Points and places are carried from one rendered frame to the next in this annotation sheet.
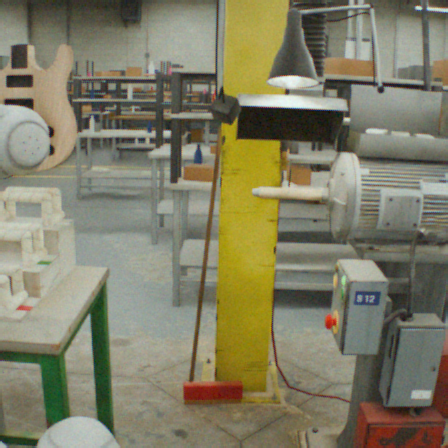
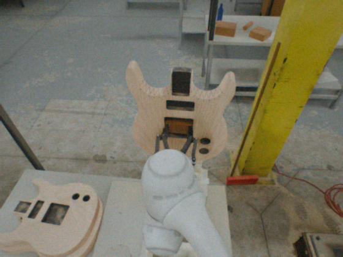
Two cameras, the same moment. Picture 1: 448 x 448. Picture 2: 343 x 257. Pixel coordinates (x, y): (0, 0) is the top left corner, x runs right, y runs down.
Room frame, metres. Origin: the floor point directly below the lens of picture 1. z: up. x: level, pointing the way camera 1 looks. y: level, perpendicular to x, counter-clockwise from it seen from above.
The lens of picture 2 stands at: (1.03, 0.64, 2.06)
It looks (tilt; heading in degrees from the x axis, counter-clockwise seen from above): 46 degrees down; 2
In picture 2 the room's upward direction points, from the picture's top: straight up
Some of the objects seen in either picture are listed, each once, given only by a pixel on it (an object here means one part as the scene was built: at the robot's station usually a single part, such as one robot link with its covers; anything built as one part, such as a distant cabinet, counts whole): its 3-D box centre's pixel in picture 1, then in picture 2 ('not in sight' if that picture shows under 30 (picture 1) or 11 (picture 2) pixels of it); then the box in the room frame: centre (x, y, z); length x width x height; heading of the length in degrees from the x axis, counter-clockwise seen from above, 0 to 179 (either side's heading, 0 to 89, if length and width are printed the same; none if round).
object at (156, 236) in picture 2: not in sight; (165, 219); (1.27, 0.67, 1.47); 0.16 x 0.11 x 0.13; 176
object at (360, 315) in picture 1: (378, 312); not in sight; (1.25, -0.42, 0.99); 0.24 x 0.21 x 0.26; 89
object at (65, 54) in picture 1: (60, 59); (223, 87); (1.63, 0.51, 1.63); 0.07 x 0.04 x 0.09; 86
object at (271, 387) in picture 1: (240, 378); (251, 165); (2.50, -0.13, 0.02); 0.40 x 0.40 x 0.02; 89
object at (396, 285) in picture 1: (398, 286); not in sight; (1.37, -0.51, 1.02); 0.13 x 0.04 x 0.04; 89
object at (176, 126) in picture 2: not in sight; (178, 125); (1.62, 0.64, 1.46); 0.10 x 0.03 x 0.05; 86
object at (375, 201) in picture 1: (396, 199); not in sight; (1.48, -0.51, 1.25); 0.41 x 0.27 x 0.26; 89
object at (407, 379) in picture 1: (418, 318); not in sight; (1.33, -0.57, 0.93); 0.15 x 0.10 x 0.55; 89
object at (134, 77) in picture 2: not in sight; (139, 78); (1.65, 0.77, 1.64); 0.07 x 0.04 x 0.10; 86
